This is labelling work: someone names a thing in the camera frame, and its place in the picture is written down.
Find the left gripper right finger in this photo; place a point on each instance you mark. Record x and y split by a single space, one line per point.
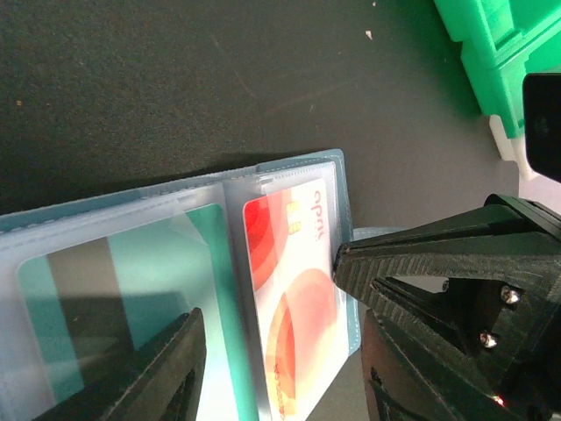
407 383

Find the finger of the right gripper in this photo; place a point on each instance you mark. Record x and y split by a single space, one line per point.
485 282

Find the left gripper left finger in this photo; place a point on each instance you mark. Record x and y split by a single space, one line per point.
160 381

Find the red striped credit card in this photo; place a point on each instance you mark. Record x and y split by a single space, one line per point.
302 322

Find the teal striped credit card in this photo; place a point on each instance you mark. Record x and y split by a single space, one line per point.
93 304

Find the blue card holder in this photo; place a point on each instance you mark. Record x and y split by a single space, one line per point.
25 389

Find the clear white bin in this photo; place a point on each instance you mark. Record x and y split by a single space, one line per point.
511 149

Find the green bin compartment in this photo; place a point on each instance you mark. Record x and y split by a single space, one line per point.
502 42

